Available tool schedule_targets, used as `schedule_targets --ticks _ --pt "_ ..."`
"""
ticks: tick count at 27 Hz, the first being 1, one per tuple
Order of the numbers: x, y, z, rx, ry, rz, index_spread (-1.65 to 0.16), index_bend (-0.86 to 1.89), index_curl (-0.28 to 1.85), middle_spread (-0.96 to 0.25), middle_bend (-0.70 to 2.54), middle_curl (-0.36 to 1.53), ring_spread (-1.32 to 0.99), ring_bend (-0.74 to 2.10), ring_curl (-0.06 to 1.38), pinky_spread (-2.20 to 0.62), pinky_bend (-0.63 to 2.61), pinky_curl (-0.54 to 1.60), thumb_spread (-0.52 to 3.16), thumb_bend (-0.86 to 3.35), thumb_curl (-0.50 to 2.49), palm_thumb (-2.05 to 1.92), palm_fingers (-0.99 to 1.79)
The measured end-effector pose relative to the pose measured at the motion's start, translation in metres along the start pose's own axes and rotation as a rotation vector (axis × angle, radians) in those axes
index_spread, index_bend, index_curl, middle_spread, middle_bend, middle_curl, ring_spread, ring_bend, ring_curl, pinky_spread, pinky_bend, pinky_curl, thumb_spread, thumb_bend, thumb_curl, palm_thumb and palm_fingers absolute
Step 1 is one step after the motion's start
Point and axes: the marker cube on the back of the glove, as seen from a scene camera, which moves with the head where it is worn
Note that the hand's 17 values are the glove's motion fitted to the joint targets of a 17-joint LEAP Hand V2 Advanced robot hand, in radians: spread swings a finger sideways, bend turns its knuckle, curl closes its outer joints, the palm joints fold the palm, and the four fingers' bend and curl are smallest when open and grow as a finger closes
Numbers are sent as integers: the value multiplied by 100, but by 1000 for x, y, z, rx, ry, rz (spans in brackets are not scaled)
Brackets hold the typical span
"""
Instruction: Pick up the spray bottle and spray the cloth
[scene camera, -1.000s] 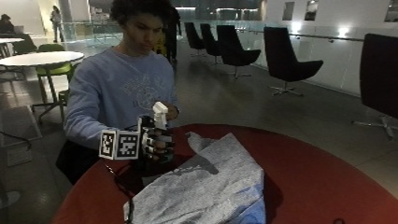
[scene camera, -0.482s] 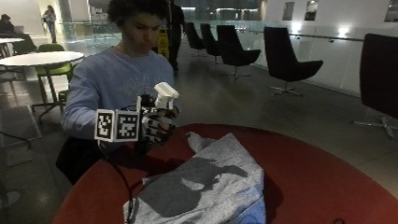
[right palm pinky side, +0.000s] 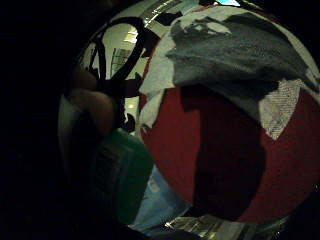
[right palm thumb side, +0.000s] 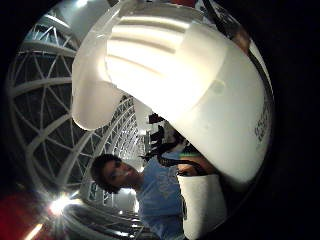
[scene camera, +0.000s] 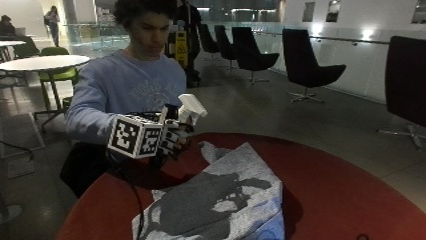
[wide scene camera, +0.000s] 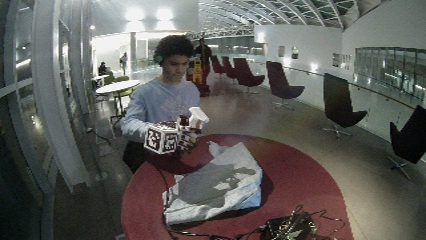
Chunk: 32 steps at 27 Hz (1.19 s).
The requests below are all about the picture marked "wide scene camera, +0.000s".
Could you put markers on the white curved column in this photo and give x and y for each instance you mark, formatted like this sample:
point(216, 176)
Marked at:
point(55, 100)

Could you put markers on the white round table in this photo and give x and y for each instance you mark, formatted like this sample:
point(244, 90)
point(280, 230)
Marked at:
point(118, 86)

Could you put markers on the green headphones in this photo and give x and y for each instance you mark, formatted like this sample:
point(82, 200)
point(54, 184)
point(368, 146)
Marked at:
point(159, 59)

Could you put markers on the grey cloth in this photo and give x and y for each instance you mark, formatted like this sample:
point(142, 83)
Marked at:
point(218, 186)

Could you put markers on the black device box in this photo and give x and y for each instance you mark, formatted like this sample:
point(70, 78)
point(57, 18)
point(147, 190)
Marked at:
point(291, 229)

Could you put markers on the white marker cube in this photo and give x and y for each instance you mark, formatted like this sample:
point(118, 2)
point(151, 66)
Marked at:
point(161, 138)

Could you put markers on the dark red swivel chair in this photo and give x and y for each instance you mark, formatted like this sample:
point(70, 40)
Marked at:
point(216, 65)
point(228, 67)
point(247, 75)
point(284, 83)

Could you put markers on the black swivel chair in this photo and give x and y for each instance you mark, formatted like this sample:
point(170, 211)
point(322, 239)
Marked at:
point(340, 103)
point(409, 138)

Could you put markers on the framed wall picture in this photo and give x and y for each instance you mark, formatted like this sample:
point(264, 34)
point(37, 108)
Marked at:
point(295, 52)
point(342, 61)
point(282, 51)

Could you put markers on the green chair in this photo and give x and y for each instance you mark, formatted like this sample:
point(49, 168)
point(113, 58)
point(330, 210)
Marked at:
point(123, 90)

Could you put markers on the glass wall window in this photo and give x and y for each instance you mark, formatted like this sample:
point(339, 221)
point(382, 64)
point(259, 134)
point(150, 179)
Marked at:
point(391, 70)

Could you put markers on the wall handrail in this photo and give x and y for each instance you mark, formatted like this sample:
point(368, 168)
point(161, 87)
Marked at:
point(355, 83)

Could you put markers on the yellow floor sign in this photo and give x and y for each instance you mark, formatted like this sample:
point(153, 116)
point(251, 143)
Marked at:
point(198, 71)

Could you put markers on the the person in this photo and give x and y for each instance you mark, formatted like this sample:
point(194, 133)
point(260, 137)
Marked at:
point(162, 100)

